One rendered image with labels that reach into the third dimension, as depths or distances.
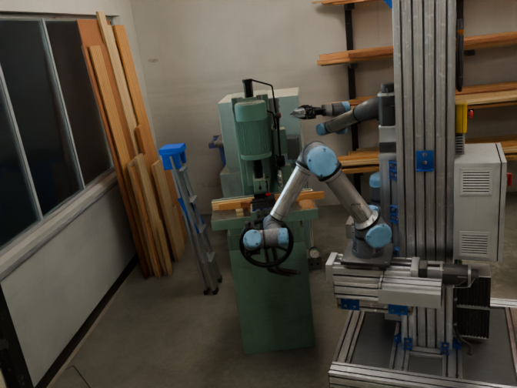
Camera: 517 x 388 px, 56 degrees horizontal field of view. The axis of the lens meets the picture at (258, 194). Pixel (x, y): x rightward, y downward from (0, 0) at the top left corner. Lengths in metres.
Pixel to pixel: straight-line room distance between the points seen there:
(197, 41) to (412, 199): 3.24
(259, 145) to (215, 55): 2.47
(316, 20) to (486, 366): 3.41
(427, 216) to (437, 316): 0.54
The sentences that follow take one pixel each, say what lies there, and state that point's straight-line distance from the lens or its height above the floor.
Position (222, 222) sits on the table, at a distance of 2.73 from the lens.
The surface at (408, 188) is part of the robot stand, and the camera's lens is 2.38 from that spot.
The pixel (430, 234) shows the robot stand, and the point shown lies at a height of 0.87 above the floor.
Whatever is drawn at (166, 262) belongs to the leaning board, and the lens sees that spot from 4.20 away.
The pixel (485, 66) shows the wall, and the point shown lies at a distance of 5.24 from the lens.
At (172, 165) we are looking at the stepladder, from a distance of 3.50.
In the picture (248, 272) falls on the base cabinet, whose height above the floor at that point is 0.56.
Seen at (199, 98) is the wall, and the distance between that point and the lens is 5.13.
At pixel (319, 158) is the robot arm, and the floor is 1.36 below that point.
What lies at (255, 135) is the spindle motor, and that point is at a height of 1.34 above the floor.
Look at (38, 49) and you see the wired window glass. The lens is 3.67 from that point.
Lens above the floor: 1.88
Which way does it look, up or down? 19 degrees down
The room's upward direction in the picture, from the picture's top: 7 degrees counter-clockwise
